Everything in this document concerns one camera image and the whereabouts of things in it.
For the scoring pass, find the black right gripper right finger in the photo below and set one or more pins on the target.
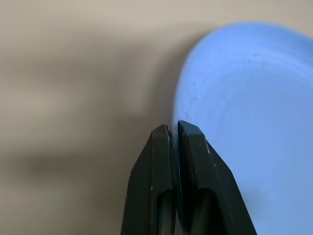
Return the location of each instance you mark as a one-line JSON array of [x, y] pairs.
[[210, 191]]

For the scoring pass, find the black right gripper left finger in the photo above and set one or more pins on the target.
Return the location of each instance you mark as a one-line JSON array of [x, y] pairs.
[[151, 183]]

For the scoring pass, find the light blue plate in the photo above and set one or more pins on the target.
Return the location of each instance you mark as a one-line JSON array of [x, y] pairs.
[[256, 98]]

